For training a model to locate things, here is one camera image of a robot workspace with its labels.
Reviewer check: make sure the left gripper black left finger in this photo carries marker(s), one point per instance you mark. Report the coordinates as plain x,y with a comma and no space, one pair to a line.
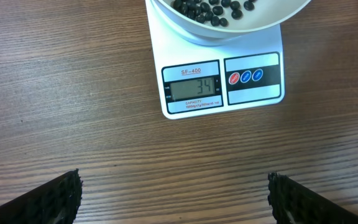
56,201

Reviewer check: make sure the white digital kitchen scale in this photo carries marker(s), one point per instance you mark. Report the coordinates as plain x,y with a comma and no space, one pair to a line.
197,76

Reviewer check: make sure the white bowl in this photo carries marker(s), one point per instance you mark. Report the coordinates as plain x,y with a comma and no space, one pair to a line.
267,13

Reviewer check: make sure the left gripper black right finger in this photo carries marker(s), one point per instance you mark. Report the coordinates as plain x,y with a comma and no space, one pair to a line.
293,203

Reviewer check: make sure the black beans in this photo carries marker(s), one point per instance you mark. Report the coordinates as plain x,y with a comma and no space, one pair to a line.
214,12

